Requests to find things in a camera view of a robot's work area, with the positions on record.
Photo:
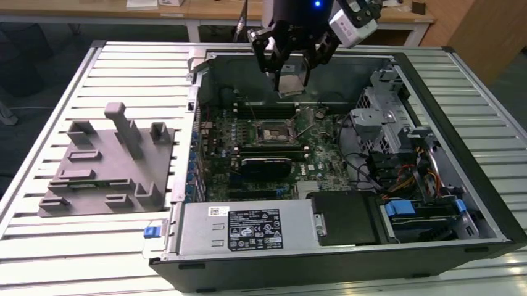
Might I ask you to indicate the wooden desk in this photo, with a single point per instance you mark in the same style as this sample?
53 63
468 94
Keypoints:
172 13

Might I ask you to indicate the black expansion slot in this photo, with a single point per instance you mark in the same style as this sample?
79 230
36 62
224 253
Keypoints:
252 195

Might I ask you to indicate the green motherboard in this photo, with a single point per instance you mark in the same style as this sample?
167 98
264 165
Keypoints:
324 157

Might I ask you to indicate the metal drive cage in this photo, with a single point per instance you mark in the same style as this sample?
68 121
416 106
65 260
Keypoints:
368 120

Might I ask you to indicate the silver finned heatsink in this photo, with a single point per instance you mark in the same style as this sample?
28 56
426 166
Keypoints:
308 188

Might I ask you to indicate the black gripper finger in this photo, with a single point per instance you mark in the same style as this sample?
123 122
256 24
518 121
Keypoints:
269 46
324 49

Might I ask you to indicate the pale grey furniture foot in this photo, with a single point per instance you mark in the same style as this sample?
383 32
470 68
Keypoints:
8 114

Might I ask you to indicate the hard disk in blue carrier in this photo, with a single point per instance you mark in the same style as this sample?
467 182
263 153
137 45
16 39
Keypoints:
401 209

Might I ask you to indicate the black PC case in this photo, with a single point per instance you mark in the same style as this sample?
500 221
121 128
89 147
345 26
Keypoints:
288 274

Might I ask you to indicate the white paper sheet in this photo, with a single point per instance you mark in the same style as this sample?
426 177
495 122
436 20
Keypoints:
141 3

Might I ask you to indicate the green RAM stick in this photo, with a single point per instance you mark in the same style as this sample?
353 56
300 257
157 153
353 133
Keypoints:
88 185

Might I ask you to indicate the black graphics card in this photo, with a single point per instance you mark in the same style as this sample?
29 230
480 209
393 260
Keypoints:
265 169

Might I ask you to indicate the blue plastic clip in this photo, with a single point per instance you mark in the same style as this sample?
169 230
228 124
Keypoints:
459 207

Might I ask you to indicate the blue case latch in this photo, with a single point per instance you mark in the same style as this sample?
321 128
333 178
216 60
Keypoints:
152 232

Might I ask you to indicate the black plastic shroud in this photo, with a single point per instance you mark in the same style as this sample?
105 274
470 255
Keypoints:
345 216

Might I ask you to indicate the small black box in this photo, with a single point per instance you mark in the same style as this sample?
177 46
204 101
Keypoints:
417 7

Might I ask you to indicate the silver power supply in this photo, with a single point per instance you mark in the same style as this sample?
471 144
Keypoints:
197 228

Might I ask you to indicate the small white box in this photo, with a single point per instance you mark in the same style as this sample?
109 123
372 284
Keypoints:
171 2

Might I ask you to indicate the silver CPU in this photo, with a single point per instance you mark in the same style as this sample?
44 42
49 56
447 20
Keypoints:
291 83

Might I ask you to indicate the round coin battery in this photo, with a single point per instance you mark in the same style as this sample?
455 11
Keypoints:
319 114

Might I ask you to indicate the CPU socket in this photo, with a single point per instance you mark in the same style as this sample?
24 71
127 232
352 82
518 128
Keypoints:
273 133

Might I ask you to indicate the black office chair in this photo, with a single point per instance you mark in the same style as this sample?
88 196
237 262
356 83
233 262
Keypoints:
24 55

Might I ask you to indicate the grey parts rack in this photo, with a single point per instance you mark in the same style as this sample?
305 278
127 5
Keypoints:
111 160

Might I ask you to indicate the wooden cabinet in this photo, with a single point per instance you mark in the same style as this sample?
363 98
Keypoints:
490 31

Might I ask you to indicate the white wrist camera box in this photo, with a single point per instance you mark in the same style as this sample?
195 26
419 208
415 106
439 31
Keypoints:
353 27

